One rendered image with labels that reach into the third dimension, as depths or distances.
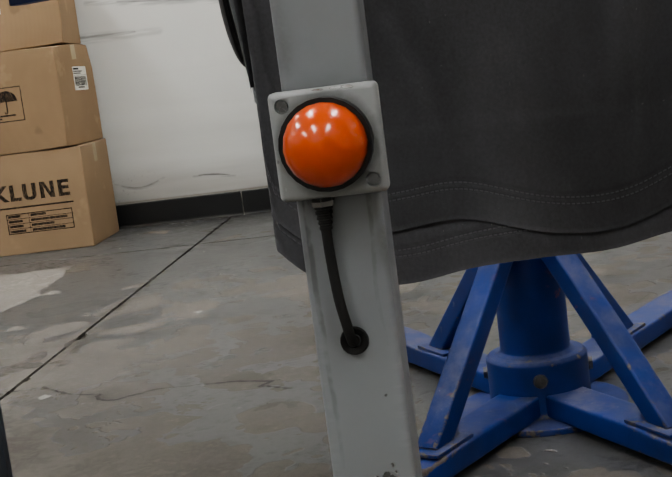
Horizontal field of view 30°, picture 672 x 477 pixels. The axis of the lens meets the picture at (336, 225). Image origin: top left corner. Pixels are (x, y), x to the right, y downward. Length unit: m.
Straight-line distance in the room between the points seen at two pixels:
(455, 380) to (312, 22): 1.49
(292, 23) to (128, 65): 5.13
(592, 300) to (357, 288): 1.52
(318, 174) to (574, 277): 1.59
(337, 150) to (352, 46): 0.06
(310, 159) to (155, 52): 5.13
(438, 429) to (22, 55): 3.63
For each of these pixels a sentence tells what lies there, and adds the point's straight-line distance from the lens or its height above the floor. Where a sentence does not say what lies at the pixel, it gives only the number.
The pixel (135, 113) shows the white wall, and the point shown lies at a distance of 5.70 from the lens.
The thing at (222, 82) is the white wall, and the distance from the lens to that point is 5.60.
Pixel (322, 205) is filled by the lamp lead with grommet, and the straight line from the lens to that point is 0.57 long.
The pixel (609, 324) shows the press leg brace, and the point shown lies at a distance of 2.07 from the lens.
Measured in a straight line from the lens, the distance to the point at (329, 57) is 0.57.
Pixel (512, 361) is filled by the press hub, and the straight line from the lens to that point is 2.23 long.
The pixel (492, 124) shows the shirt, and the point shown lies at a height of 0.63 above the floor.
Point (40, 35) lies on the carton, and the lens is 5.37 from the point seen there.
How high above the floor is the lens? 0.69
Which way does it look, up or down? 8 degrees down
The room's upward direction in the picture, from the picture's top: 7 degrees counter-clockwise
